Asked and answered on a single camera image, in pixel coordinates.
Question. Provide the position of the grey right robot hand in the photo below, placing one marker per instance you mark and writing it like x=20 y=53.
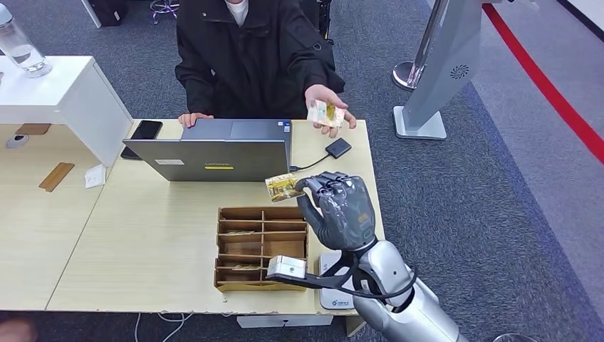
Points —
x=344 y=212

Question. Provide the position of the person's left hand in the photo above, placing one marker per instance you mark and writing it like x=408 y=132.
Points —
x=323 y=93

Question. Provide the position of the person's right hand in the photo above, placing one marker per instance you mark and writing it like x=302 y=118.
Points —
x=193 y=119

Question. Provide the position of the orange forest hotel card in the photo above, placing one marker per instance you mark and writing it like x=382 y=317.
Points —
x=325 y=114

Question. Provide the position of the person's right forearm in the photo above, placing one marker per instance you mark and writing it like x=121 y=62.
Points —
x=193 y=94

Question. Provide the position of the person's left forearm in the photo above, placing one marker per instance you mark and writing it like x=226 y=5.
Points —
x=316 y=66

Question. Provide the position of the person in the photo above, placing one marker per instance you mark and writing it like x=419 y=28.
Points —
x=245 y=61

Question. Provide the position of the white card reader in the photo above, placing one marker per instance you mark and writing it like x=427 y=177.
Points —
x=335 y=299

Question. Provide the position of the wooden card organizer box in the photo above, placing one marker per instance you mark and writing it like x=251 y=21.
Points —
x=245 y=248

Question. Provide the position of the grey laptop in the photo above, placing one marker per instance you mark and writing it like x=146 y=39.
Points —
x=207 y=160

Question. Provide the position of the black smartphone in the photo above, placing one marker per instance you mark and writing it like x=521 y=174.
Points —
x=146 y=131

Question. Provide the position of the black external drive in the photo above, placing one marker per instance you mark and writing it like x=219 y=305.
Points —
x=339 y=148

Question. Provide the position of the white paper note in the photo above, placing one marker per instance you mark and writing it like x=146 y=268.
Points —
x=96 y=176

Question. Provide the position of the chrome stool base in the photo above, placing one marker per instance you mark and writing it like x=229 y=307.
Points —
x=167 y=7

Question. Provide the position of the white desk shelf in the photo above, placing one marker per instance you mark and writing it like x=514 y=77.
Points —
x=71 y=94

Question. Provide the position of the silver kiosk stand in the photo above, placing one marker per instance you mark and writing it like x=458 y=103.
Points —
x=448 y=71

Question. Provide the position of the black case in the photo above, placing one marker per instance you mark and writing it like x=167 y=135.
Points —
x=108 y=12

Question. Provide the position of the brown wooden strip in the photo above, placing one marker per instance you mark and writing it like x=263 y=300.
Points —
x=56 y=177

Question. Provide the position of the clear water bottle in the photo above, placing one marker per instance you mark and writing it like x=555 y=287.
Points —
x=23 y=52

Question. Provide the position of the clear round glass object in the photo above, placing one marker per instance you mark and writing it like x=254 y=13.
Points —
x=514 y=338

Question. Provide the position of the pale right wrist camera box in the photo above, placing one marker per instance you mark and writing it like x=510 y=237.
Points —
x=286 y=266

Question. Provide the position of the chrome stanchion post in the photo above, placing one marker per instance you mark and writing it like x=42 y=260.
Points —
x=427 y=42

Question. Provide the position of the white under-desk bracket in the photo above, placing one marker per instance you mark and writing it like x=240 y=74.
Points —
x=283 y=321

